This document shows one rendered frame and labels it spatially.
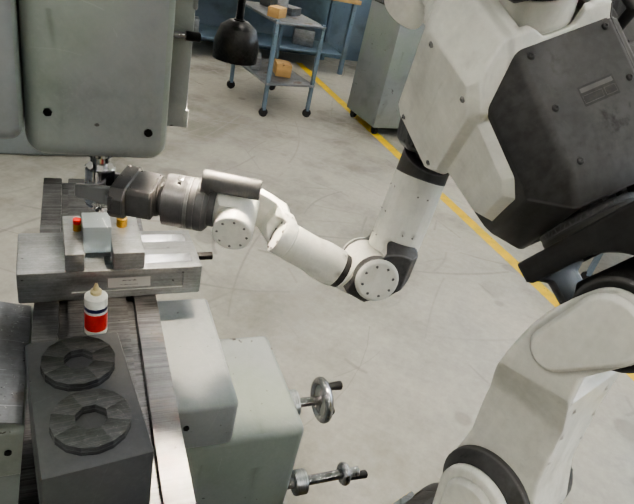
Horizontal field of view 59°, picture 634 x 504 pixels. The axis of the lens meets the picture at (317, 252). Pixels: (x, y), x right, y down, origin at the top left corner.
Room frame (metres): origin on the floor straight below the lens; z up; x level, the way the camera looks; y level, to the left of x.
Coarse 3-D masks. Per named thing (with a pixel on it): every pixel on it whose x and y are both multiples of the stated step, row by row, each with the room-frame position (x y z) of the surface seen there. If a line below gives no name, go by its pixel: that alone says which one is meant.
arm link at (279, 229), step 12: (264, 192) 0.88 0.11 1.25; (264, 204) 0.88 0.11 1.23; (276, 204) 0.87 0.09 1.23; (264, 216) 0.88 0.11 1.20; (276, 216) 0.87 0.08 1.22; (288, 216) 0.86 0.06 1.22; (264, 228) 0.87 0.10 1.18; (276, 228) 0.87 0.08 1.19; (288, 228) 0.84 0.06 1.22; (276, 240) 0.83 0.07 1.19; (288, 240) 0.82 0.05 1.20; (276, 252) 0.82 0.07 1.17
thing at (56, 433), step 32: (32, 352) 0.53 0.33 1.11; (64, 352) 0.53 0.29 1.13; (96, 352) 0.54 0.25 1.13; (32, 384) 0.48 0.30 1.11; (64, 384) 0.48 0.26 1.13; (96, 384) 0.50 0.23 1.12; (128, 384) 0.51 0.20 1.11; (32, 416) 0.44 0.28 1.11; (64, 416) 0.43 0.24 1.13; (96, 416) 0.45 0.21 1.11; (128, 416) 0.45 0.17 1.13; (64, 448) 0.40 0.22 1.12; (96, 448) 0.40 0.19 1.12; (128, 448) 0.42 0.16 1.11; (64, 480) 0.37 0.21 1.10; (96, 480) 0.39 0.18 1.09; (128, 480) 0.41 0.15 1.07
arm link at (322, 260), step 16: (304, 240) 0.84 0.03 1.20; (320, 240) 0.86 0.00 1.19; (368, 240) 0.93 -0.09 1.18; (288, 256) 0.82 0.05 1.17; (304, 256) 0.83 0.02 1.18; (320, 256) 0.83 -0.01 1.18; (336, 256) 0.85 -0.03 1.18; (352, 256) 0.88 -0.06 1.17; (368, 256) 0.85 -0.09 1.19; (320, 272) 0.83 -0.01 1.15; (336, 272) 0.83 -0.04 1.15; (352, 272) 0.83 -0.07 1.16; (352, 288) 0.82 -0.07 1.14
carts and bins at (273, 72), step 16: (272, 0) 5.43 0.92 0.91; (288, 0) 5.30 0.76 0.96; (272, 16) 5.09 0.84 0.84; (288, 16) 5.32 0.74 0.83; (304, 16) 5.53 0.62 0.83; (320, 32) 5.25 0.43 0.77; (272, 48) 4.95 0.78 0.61; (320, 48) 5.24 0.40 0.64; (256, 64) 5.29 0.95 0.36; (272, 64) 4.97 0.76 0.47; (288, 64) 5.31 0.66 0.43; (272, 80) 5.08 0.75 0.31; (288, 80) 5.21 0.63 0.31; (304, 80) 5.34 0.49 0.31; (304, 112) 5.22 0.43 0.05; (592, 272) 3.25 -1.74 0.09
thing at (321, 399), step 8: (312, 384) 1.10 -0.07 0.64; (320, 384) 1.06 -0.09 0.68; (328, 384) 1.06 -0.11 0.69; (336, 384) 1.07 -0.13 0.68; (296, 392) 1.03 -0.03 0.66; (312, 392) 1.09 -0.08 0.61; (320, 392) 1.06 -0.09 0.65; (328, 392) 1.04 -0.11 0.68; (296, 400) 1.01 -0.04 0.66; (304, 400) 1.03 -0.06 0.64; (312, 400) 1.04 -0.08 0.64; (320, 400) 1.05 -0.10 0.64; (328, 400) 1.02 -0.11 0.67; (296, 408) 0.99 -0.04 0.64; (312, 408) 1.07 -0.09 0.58; (320, 408) 1.05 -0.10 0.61; (328, 408) 1.01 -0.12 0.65; (320, 416) 1.03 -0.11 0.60; (328, 416) 1.01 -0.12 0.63
